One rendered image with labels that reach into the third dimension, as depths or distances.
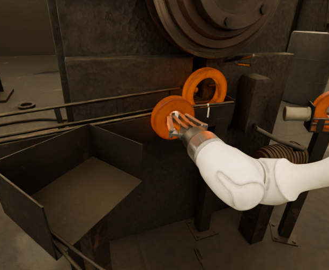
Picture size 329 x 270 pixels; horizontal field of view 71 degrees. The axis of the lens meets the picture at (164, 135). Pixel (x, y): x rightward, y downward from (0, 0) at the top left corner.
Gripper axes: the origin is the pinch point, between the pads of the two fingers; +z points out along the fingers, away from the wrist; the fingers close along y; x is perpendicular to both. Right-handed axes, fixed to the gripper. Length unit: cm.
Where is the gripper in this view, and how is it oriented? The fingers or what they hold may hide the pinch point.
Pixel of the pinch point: (172, 113)
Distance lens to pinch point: 79.2
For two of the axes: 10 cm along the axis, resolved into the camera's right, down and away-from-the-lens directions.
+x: 0.4, -8.6, -5.1
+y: 9.3, -1.5, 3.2
